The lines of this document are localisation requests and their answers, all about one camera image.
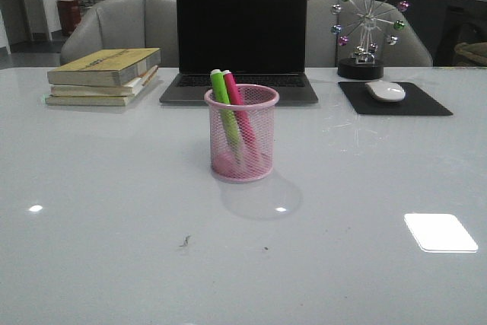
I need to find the black mouse pad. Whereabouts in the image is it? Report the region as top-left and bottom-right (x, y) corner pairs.
(338, 81), (454, 116)

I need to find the right grey armchair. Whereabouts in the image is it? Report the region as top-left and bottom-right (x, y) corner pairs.
(305, 0), (433, 67)

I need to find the grey open laptop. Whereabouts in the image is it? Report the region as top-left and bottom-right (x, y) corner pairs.
(160, 0), (318, 105)

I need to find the white computer mouse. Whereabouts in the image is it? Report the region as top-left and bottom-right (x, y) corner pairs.
(364, 80), (406, 102)

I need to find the red trash bin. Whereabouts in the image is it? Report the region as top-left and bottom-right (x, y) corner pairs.
(56, 0), (81, 36)

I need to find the top yellow book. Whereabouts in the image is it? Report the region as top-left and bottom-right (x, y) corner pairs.
(47, 48), (161, 87)

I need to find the pink highlighter pen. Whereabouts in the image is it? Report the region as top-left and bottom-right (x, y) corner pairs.
(221, 69), (263, 164)

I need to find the ferris wheel desk toy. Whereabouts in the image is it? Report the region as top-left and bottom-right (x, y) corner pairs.
(330, 0), (406, 80)

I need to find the green highlighter pen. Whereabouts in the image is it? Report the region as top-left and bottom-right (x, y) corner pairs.
(210, 69), (243, 165)

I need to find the pink mesh pen holder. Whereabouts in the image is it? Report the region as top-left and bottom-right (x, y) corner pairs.
(204, 84), (279, 183)

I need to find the grey armchair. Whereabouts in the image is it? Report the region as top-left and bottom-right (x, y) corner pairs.
(60, 0), (179, 67)
(305, 0), (433, 67)

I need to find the bottom pale book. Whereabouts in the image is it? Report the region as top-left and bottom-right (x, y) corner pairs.
(44, 82), (150, 107)

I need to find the left grey armchair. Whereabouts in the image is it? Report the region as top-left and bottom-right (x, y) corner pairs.
(60, 0), (179, 67)

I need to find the middle white book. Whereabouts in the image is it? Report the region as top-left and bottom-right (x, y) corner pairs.
(50, 66), (159, 97)

